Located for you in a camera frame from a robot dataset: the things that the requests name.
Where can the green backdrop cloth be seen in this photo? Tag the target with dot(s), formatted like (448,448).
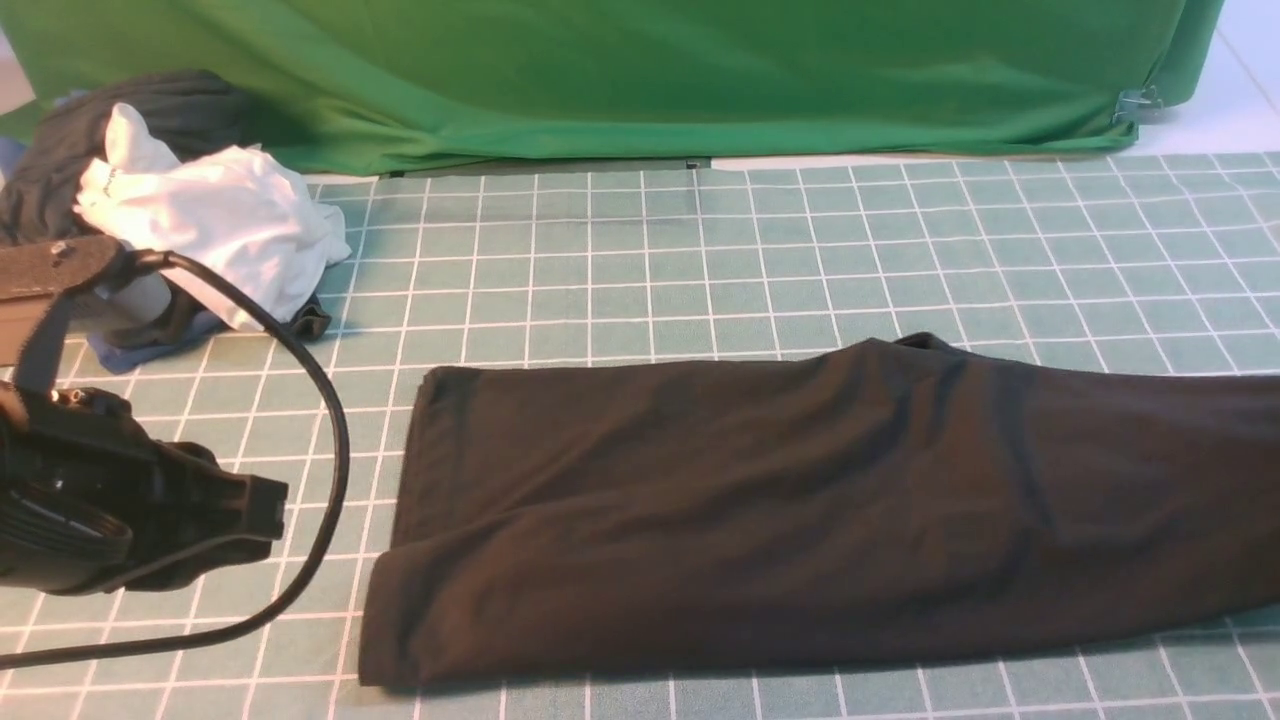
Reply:
(364,88)

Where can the dark gray long-sleeve top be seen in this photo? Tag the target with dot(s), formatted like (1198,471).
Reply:
(886,503)

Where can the white crumpled garment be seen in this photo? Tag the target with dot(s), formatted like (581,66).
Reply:
(237,211)

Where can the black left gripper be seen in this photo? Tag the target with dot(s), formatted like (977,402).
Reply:
(91,504)

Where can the green grid cutting mat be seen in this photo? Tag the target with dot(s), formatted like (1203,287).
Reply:
(1143,264)

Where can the dark gray crumpled garment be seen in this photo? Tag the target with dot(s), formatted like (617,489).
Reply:
(164,163)

